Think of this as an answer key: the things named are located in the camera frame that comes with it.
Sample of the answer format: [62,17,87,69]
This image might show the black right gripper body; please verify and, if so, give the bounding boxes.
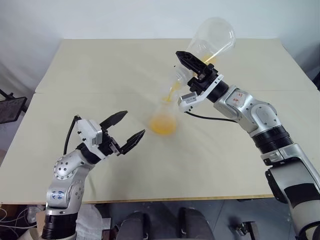
[186,63,219,96]

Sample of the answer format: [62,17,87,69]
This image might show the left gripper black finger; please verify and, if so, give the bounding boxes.
[99,110,129,131]
[119,128,147,156]

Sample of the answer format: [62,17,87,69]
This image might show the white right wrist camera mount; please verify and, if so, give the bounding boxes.
[176,73,224,114]

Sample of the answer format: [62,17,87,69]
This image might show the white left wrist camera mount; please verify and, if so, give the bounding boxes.
[76,119,107,160]

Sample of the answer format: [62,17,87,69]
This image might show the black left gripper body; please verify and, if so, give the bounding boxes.
[98,129,124,157]

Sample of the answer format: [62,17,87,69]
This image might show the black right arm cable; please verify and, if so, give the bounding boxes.
[183,109,237,124]

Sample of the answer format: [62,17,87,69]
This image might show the metal clamp bracket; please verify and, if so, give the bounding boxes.
[236,221,259,238]

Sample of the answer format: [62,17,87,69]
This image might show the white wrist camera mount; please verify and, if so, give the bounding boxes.
[76,119,107,160]
[176,73,224,114]

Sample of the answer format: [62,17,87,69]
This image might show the small clear conical flask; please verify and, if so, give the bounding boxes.
[149,96,177,137]

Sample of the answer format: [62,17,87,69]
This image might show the black mesh metal rack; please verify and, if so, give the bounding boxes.
[0,88,28,125]

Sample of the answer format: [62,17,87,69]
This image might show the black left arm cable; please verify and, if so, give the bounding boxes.
[64,114,83,155]

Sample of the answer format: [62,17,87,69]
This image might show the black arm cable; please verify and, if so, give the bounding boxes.
[183,109,237,124]
[64,114,83,155]

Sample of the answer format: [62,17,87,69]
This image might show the large clear conical flask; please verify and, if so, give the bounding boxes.
[174,16,237,87]

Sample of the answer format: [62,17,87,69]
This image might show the dark rounded shape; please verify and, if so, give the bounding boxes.
[119,211,151,240]

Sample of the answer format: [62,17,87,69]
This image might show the white plastic bag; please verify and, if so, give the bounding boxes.
[76,203,104,240]

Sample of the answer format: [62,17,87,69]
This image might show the thin white cables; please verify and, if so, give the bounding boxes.
[0,206,32,224]

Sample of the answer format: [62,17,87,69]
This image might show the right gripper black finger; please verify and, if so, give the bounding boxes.
[175,50,209,77]

